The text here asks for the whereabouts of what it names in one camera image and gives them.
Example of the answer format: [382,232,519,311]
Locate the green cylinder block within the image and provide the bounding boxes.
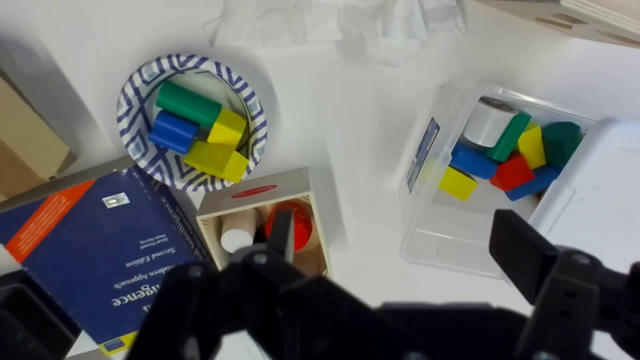
[154,81,224,131]

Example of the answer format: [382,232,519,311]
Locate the blue patterned paper plate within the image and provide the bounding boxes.
[117,54,271,194]

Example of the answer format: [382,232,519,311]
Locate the blue ridged block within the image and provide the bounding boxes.
[147,109,203,157]

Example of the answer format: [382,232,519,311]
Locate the clear plastic container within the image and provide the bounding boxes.
[398,82,603,278]

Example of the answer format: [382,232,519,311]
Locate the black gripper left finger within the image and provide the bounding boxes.
[127,206,417,360]

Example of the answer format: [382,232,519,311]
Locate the brown cardboard box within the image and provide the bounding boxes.
[0,68,79,202]

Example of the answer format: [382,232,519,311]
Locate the open wooden box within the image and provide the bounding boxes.
[194,167,334,278]

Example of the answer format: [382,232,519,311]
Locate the clear plastic bag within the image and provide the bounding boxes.
[209,0,469,68]

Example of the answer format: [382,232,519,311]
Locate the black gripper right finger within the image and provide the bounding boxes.
[488,208,640,360]

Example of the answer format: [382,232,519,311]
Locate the red wooden block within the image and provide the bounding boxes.
[491,155,538,194]

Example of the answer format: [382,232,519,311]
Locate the yellow square block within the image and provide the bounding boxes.
[437,167,481,205]

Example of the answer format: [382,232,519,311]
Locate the long green block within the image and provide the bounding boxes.
[486,110,535,164]

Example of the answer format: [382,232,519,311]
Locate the blue wooden block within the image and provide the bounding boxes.
[504,167,562,205]
[450,141,499,183]

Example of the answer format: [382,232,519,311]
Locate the dark green block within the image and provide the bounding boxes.
[541,121,585,168]

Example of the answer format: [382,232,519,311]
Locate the white container lid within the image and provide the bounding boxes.
[528,116,640,268]

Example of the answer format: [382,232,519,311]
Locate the red wooden cylinder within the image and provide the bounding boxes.
[262,199,317,255]

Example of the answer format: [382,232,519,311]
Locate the blue textbook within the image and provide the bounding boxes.
[0,167,217,357]

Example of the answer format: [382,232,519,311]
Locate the white cylinder block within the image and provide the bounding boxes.
[462,97,519,150]

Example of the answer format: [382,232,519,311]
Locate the small yellow block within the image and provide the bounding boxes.
[516,122,549,170]

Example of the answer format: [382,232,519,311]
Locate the white wooden cylinder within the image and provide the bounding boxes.
[219,206,260,257]

